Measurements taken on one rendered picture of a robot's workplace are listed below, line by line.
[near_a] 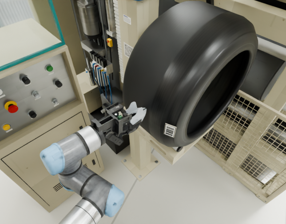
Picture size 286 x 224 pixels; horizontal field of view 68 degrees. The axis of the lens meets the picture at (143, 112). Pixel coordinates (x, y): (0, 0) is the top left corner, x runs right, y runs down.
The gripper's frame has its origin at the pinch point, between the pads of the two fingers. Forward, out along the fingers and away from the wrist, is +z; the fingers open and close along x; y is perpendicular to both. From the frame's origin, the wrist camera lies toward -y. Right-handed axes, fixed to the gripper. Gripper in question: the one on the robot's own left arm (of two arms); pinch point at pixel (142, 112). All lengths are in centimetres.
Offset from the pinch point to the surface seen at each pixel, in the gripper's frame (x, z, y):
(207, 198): -28, 62, -117
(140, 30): 28.0, 23.0, 13.7
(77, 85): 51, 1, -20
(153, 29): 11.9, 13.3, 22.6
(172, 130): -11.7, 3.6, -1.8
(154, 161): 26, 53, -117
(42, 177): 51, -33, -80
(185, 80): -8.7, 8.0, 15.6
